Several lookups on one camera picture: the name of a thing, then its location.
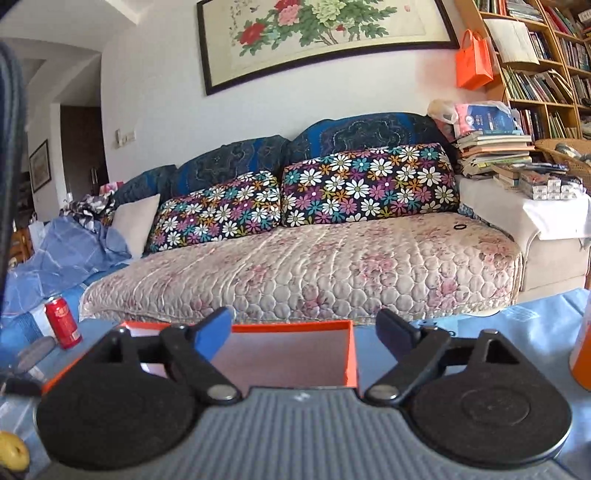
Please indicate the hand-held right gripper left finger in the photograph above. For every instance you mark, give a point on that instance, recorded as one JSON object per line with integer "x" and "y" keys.
{"x": 210, "y": 334}

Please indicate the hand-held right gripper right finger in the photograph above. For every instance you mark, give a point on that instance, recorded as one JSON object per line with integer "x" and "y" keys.
{"x": 395, "y": 332}

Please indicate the wicker chair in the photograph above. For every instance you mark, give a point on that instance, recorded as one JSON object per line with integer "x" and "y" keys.
{"x": 554, "y": 147}

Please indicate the white plastic bag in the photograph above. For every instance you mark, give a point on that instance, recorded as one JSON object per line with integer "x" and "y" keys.
{"x": 441, "y": 110}

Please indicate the orange paper bag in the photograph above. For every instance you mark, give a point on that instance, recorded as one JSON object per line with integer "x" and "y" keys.
{"x": 473, "y": 64}

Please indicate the blue patterned cushion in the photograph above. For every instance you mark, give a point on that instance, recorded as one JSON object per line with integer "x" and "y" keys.
{"x": 231, "y": 157}
{"x": 369, "y": 129}
{"x": 143, "y": 184}

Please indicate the small framed picture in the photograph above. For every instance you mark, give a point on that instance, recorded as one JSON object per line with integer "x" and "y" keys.
{"x": 39, "y": 166}

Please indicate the black white patterned cloth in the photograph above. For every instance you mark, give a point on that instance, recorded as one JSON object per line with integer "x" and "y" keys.
{"x": 90, "y": 207}

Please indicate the blue printed tablecloth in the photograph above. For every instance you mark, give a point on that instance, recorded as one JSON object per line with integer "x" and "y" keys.
{"x": 531, "y": 323}

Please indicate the sofa with quilted cover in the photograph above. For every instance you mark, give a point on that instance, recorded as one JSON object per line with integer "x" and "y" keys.
{"x": 323, "y": 272}

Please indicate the white wall switch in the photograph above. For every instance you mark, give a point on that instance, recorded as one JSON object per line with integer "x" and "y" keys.
{"x": 125, "y": 137}

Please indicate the white pillow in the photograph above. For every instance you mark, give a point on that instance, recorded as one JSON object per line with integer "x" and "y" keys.
{"x": 136, "y": 226}

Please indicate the light blue cloth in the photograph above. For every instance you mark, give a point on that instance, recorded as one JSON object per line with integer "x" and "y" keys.
{"x": 60, "y": 258}

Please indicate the stack of books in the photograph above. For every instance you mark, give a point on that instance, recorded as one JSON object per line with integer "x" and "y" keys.
{"x": 494, "y": 154}

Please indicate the floral cushion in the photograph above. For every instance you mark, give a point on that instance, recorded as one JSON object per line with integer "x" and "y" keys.
{"x": 212, "y": 212}
{"x": 369, "y": 184}

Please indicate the blue white packet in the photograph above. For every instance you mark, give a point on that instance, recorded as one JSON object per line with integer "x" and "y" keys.
{"x": 485, "y": 120}

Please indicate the red drink can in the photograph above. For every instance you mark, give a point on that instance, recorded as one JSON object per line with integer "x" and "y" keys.
{"x": 62, "y": 323}

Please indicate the grey oval case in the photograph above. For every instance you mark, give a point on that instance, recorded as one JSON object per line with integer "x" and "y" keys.
{"x": 34, "y": 351}

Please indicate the orange cardboard box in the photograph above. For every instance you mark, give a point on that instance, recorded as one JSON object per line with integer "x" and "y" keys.
{"x": 286, "y": 355}

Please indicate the wooden bookshelf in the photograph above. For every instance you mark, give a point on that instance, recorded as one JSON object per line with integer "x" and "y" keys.
{"x": 540, "y": 87}

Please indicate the framed flower painting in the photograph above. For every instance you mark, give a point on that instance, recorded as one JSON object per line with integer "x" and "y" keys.
{"x": 323, "y": 32}

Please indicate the stack of white packets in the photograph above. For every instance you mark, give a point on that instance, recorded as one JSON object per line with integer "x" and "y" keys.
{"x": 545, "y": 187}

